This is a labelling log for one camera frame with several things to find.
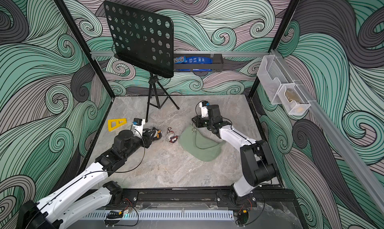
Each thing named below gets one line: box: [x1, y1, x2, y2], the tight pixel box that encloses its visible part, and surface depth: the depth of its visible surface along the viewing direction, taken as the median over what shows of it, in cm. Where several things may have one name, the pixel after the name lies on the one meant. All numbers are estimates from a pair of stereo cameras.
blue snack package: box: [173, 55, 213, 64], surface depth 94 cm
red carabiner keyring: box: [166, 127, 178, 143], surface depth 95 cm
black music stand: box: [104, 0, 180, 123], surface depth 69 cm
